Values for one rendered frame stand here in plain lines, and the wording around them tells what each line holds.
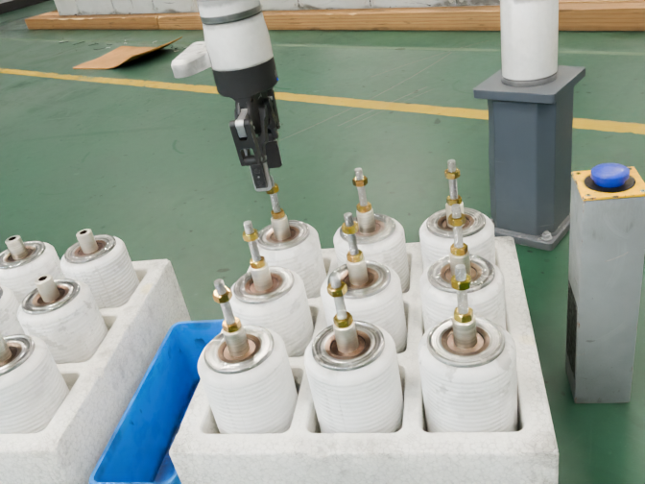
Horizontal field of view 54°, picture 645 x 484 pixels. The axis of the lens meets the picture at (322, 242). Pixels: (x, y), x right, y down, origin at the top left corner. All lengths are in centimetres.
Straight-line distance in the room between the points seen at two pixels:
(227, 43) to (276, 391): 38
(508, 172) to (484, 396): 65
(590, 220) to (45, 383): 65
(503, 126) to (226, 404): 72
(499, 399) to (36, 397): 52
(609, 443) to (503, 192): 52
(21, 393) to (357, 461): 39
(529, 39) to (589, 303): 48
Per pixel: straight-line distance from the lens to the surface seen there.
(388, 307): 73
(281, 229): 86
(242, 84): 75
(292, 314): 76
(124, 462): 88
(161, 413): 96
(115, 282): 98
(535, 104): 114
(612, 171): 78
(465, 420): 66
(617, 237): 79
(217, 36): 75
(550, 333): 105
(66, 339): 89
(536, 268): 120
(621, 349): 89
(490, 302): 72
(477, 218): 84
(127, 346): 92
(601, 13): 262
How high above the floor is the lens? 67
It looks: 30 degrees down
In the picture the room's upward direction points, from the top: 11 degrees counter-clockwise
